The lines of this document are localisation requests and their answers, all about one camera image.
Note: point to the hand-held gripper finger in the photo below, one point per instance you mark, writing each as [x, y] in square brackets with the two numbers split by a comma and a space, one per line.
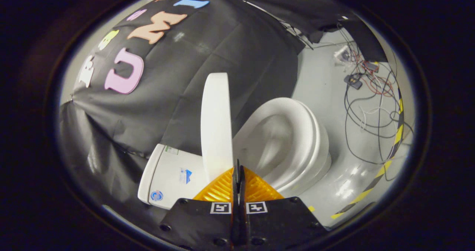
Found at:
[242, 191]
[236, 191]

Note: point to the white toilet lid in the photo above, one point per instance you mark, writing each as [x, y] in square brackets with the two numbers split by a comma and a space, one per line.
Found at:
[217, 124]

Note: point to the white ceramic toilet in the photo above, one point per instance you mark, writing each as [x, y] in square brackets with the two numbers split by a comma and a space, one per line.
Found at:
[170, 176]

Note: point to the white toilet seat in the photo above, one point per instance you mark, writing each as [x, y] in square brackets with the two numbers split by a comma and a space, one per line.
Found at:
[308, 139]

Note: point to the black backdrop cloth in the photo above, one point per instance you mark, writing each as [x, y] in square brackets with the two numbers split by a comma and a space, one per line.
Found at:
[185, 95]

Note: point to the yellow black floor tape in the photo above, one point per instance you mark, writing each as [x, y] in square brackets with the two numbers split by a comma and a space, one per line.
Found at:
[374, 176]

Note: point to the black power adapter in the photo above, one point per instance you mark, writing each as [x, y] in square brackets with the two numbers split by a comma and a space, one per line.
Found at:
[353, 81]

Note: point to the black flat panel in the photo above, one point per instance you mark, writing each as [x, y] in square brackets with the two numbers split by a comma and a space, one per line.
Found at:
[367, 39]

